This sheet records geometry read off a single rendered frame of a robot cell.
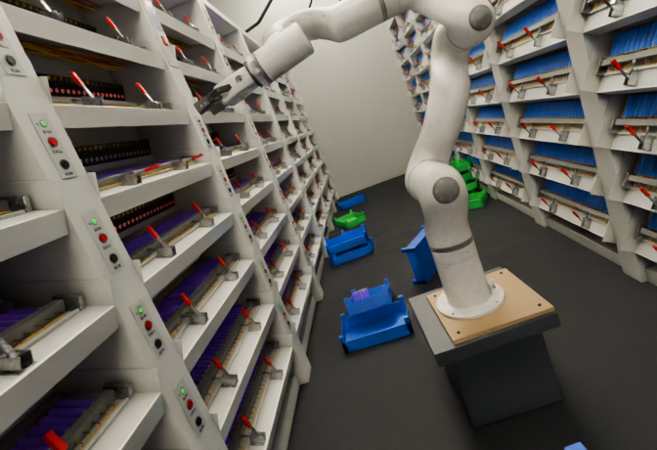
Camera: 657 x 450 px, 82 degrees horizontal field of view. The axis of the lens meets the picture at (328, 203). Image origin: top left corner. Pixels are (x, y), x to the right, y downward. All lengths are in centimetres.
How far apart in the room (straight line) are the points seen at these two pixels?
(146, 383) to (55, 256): 29
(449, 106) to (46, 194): 86
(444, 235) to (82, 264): 81
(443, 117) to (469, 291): 47
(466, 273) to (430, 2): 68
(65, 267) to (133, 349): 19
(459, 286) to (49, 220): 93
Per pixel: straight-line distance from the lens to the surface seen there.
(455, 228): 104
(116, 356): 86
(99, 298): 82
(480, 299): 114
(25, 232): 74
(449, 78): 103
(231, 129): 211
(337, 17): 100
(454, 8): 100
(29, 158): 81
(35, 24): 101
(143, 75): 149
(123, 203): 93
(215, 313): 110
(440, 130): 102
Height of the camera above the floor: 90
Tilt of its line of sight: 11 degrees down
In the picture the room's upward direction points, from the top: 21 degrees counter-clockwise
